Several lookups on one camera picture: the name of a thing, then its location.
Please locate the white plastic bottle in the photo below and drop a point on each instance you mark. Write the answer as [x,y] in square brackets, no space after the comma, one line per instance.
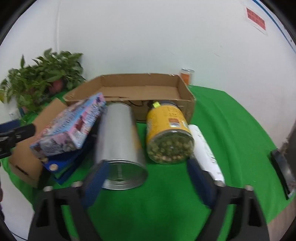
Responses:
[203,143]

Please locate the brown cardboard tray box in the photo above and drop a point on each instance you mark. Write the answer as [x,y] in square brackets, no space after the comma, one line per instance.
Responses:
[138,92]

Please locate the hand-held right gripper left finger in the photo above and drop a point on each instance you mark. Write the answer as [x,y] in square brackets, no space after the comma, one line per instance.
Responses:
[94,185]

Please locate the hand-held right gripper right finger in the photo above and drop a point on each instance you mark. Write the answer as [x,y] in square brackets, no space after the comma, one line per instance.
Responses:
[200,183]

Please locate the green table cloth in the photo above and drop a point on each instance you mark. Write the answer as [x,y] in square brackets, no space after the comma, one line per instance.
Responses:
[231,139]

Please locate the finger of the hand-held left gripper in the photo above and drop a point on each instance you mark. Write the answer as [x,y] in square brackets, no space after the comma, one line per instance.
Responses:
[16,136]
[69,164]

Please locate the pink printed cardboard box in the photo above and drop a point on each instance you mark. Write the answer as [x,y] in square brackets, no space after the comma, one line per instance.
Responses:
[69,125]

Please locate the green leafy plant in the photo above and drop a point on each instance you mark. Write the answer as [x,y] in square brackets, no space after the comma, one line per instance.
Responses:
[34,78]

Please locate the silver metal can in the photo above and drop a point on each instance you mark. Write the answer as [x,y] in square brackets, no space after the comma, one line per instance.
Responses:
[118,134]

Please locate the yellow labelled jar of peas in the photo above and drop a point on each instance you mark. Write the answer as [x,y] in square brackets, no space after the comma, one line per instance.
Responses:
[166,120]

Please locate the glass jar with orange label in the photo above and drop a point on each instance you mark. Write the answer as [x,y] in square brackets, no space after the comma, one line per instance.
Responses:
[186,76]

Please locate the red wall sign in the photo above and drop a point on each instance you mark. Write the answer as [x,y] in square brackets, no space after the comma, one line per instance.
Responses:
[255,18]

